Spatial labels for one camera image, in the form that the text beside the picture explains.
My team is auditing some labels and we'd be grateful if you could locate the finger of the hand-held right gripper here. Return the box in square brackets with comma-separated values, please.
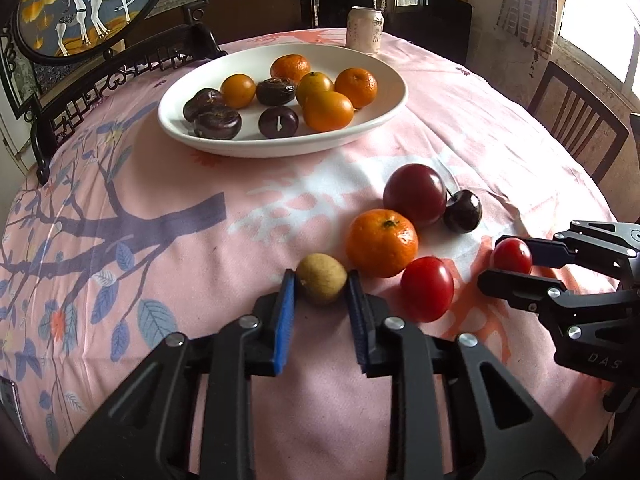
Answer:
[525, 219, 640, 267]
[477, 269, 623, 338]

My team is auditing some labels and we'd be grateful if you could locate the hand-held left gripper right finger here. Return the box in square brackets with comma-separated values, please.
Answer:
[346, 270, 586, 480]

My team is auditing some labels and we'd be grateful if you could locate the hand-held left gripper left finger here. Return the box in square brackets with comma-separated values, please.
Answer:
[55, 269, 301, 480]

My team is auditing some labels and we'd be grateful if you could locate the red cherry tomato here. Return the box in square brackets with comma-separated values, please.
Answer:
[492, 237, 533, 276]
[400, 256, 455, 323]

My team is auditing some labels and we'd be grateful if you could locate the tan longan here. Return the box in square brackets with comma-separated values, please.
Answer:
[296, 253, 348, 306]

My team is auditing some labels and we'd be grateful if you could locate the red cherry with pale stem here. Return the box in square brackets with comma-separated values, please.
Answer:
[258, 105, 300, 139]

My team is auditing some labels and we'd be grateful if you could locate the white oval plate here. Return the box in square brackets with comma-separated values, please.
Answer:
[157, 42, 409, 158]

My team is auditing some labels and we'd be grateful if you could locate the smooth orange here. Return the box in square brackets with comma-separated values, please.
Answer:
[220, 73, 257, 110]
[303, 90, 355, 132]

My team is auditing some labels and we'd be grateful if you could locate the tangerine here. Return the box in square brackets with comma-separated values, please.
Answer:
[345, 208, 420, 279]
[334, 67, 379, 110]
[270, 53, 311, 84]

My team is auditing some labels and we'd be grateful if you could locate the yellowish orange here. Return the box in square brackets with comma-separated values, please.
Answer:
[295, 71, 335, 107]

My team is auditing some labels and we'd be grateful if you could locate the dark cherry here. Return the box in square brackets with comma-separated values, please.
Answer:
[442, 188, 484, 234]

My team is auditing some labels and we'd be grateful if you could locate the red plum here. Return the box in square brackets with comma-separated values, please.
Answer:
[383, 163, 447, 228]

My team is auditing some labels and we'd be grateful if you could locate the brown wooden chair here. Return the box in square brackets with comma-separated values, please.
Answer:
[527, 61, 630, 186]

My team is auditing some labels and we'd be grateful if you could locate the beige curtain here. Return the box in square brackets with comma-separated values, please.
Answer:
[495, 0, 571, 56]

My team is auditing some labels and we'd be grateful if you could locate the bright window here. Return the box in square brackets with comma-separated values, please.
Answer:
[557, 0, 640, 86]

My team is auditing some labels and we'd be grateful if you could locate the dark cabinet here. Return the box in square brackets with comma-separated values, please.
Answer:
[310, 0, 473, 66]

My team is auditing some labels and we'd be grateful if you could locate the white beverage can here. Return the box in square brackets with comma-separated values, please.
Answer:
[346, 6, 383, 56]

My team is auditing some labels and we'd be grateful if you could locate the smartphone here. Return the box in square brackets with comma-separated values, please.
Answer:
[0, 376, 23, 443]

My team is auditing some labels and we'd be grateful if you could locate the round deer screen wooden stand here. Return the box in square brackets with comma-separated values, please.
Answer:
[0, 0, 228, 186]

